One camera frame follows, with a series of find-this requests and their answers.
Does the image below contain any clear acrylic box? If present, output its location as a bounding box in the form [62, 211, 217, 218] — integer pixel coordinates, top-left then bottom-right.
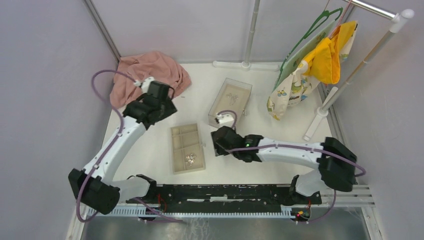
[208, 77, 252, 128]

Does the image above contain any long silver necklace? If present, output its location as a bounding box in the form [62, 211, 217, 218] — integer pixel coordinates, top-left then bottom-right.
[184, 152, 198, 167]

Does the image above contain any beige compartment tray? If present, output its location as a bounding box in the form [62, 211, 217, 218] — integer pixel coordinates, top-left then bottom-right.
[170, 123, 206, 175]

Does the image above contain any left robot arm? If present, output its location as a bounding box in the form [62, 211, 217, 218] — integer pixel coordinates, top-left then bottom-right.
[68, 77, 177, 215]

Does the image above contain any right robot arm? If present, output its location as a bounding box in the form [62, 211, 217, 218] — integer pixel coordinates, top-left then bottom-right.
[211, 126, 363, 204]

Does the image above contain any pink crumpled cloth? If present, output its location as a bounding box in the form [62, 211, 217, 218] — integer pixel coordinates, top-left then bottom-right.
[109, 50, 193, 109]

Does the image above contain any cream cartoon print garment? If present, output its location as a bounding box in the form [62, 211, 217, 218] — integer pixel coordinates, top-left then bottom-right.
[266, 20, 359, 121]

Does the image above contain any green cartoon print cloth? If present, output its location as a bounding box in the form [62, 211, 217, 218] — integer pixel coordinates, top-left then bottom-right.
[279, 20, 336, 84]

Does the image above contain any white clothes rack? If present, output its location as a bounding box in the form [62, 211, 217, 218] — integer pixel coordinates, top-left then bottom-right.
[211, 0, 416, 142]

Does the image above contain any yellow garment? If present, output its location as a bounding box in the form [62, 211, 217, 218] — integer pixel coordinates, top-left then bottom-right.
[303, 21, 358, 85]

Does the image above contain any green hanger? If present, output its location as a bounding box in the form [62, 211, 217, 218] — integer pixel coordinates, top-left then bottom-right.
[273, 7, 344, 90]

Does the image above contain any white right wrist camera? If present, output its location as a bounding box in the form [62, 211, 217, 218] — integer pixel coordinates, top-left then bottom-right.
[215, 113, 235, 128]

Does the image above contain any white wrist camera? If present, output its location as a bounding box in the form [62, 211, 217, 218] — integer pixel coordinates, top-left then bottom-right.
[133, 76, 156, 92]
[215, 113, 235, 128]

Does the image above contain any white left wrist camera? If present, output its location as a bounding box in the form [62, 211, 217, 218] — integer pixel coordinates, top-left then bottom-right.
[133, 76, 156, 92]

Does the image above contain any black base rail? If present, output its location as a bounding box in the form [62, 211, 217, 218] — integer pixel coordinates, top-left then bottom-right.
[141, 184, 323, 214]

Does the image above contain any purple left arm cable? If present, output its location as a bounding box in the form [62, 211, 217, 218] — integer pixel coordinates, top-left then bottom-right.
[75, 69, 186, 223]

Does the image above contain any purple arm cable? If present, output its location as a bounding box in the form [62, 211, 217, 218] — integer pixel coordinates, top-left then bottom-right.
[216, 109, 367, 224]
[75, 69, 186, 223]

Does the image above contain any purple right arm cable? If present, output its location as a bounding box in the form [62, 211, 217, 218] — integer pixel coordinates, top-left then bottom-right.
[216, 109, 367, 224]

